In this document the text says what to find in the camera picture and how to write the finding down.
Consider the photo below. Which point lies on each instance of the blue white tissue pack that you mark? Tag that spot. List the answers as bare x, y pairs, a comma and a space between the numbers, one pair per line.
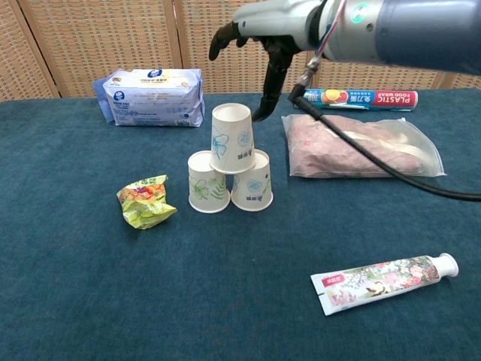
154, 99

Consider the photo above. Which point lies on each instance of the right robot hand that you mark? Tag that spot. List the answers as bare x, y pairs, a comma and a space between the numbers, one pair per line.
274, 22

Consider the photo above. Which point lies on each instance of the crumpled yellow-green snack wrapper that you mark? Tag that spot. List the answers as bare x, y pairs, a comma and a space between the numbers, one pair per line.
144, 203

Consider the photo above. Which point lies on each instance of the zip bag with pink cloth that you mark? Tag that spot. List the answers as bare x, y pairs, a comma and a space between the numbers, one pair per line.
357, 154

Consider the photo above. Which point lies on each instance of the paper cup with blue flower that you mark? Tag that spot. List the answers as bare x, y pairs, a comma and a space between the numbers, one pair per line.
232, 139

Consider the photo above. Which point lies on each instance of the floral toothpaste tube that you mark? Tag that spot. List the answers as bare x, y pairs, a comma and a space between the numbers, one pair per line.
376, 282

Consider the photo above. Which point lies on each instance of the paper cup with green leaves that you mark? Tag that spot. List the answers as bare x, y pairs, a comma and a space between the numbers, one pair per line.
204, 192

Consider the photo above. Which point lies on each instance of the paper cup with round flower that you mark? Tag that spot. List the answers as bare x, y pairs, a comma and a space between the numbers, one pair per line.
255, 192

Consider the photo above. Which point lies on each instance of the woven folding screen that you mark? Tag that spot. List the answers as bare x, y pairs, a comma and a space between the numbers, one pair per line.
112, 37

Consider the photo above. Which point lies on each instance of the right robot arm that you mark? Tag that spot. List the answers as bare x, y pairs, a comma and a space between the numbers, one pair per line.
406, 34

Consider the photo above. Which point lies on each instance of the plastic food wrap roll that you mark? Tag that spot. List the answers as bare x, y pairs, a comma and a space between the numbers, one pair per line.
360, 99

